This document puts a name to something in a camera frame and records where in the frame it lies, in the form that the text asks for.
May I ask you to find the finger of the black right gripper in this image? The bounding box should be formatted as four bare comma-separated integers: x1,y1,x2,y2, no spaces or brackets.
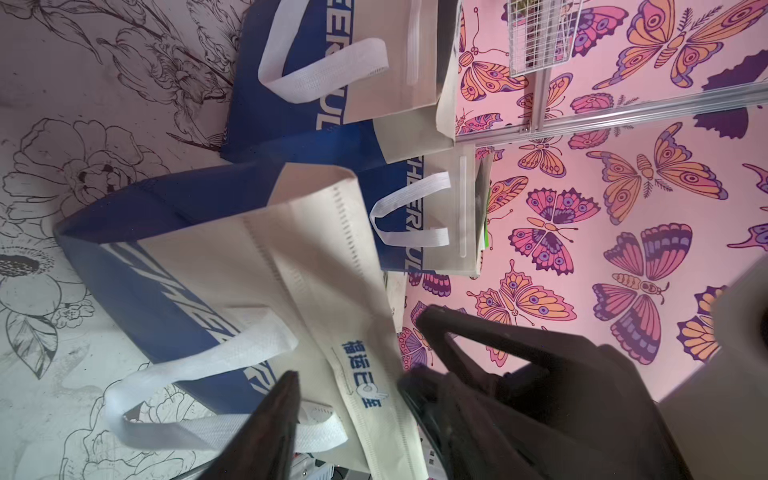
415,305,600,384

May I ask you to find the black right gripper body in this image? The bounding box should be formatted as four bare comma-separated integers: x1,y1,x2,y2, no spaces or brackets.
488,341,692,479

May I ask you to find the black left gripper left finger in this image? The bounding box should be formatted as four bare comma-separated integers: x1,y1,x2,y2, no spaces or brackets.
200,371,300,480

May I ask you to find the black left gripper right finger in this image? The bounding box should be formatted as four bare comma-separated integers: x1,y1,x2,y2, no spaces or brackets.
397,366,540,479

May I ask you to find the blue white takeout bag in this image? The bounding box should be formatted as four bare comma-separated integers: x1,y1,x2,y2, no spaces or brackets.
358,144,493,276

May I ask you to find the green white takeout bag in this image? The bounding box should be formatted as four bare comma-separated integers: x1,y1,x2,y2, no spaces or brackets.
480,217,492,251

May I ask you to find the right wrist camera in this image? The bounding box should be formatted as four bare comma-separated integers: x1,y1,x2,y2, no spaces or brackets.
661,256,767,479

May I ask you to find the white wire basket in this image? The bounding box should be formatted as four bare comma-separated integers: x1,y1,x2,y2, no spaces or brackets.
506,0,583,76

